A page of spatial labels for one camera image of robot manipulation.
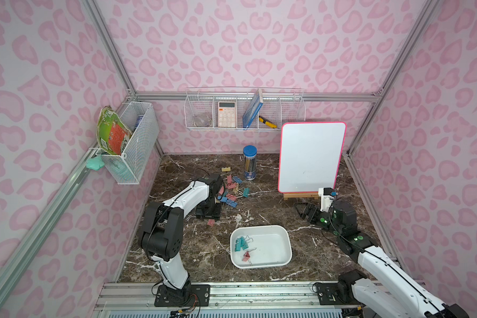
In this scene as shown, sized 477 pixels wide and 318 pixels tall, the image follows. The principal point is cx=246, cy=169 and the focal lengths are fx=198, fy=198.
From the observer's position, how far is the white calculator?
96 cm

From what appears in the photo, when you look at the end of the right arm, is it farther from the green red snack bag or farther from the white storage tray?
the green red snack bag

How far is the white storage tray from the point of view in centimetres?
82

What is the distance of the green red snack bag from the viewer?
2.23 ft

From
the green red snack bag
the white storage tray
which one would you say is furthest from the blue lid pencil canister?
the green red snack bag

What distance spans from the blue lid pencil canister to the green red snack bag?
52cm

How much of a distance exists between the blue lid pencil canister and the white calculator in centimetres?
14

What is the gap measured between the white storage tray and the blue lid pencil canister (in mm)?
306

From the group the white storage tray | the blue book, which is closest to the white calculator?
the blue book

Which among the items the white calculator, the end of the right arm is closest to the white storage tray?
the end of the right arm
